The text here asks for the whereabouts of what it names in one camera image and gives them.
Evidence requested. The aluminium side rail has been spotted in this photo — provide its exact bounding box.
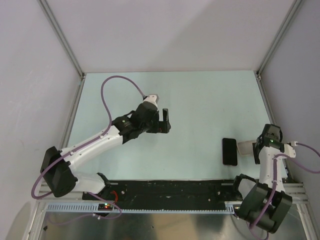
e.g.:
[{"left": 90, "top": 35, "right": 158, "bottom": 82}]
[
  {"left": 57, "top": 74, "right": 86, "bottom": 152},
  {"left": 256, "top": 74, "right": 298, "bottom": 182}
]

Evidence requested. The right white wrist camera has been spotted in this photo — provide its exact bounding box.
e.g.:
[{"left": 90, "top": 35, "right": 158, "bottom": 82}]
[{"left": 284, "top": 141, "right": 298, "bottom": 158}]

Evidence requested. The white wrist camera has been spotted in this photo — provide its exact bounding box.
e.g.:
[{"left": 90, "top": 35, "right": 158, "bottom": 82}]
[
  {"left": 284, "top": 141, "right": 298, "bottom": 158},
  {"left": 143, "top": 94, "right": 160, "bottom": 108}
]

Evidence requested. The white slotted cable duct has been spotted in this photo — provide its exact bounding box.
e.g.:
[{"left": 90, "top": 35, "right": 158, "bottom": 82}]
[{"left": 46, "top": 202, "right": 235, "bottom": 215}]

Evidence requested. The aluminium corner post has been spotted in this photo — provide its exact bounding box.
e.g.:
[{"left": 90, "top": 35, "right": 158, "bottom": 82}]
[
  {"left": 255, "top": 0, "right": 305, "bottom": 78},
  {"left": 37, "top": 0, "right": 85, "bottom": 79}
]

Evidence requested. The left aluminium corner post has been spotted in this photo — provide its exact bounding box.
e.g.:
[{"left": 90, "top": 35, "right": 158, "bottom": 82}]
[{"left": 37, "top": 0, "right": 85, "bottom": 79}]

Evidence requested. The left aluminium side rail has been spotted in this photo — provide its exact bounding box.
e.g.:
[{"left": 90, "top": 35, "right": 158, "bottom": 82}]
[{"left": 57, "top": 74, "right": 86, "bottom": 152}]

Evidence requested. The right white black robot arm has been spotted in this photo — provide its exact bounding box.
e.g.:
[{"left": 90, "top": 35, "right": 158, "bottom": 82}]
[{"left": 231, "top": 124, "right": 296, "bottom": 234}]

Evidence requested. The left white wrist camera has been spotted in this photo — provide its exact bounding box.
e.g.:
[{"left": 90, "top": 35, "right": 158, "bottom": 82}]
[{"left": 143, "top": 94, "right": 160, "bottom": 108}]

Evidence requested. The black phone pink edge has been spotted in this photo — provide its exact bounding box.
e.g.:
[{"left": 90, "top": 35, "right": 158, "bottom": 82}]
[{"left": 222, "top": 138, "right": 238, "bottom": 166}]

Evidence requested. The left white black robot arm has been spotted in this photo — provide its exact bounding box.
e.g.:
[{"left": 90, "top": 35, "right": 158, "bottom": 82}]
[{"left": 40, "top": 101, "right": 171, "bottom": 200}]

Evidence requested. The right aluminium corner post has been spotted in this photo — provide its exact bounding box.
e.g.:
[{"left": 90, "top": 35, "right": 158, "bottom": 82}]
[{"left": 255, "top": 0, "right": 305, "bottom": 78}]

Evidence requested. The left controller board with LEDs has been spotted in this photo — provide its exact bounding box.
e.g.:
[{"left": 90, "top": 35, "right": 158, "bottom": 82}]
[{"left": 98, "top": 203, "right": 114, "bottom": 211}]

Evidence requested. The beige phone case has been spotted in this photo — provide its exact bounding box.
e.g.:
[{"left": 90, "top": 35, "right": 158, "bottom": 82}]
[{"left": 236, "top": 140, "right": 256, "bottom": 156}]

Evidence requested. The right aluminium side rail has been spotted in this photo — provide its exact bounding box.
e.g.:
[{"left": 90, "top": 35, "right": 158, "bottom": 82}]
[{"left": 256, "top": 74, "right": 298, "bottom": 182}]

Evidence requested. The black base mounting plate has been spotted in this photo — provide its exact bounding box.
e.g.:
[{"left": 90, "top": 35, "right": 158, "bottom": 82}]
[{"left": 96, "top": 180, "right": 242, "bottom": 203}]

